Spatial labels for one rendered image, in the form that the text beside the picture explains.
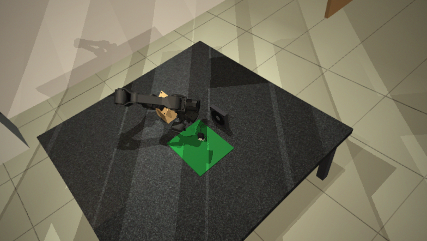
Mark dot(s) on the green circuit board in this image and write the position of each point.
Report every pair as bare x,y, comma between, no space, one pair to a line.
200,154

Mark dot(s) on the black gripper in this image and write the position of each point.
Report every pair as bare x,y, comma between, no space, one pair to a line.
179,126

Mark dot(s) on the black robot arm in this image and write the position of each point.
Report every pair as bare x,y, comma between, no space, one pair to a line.
126,97

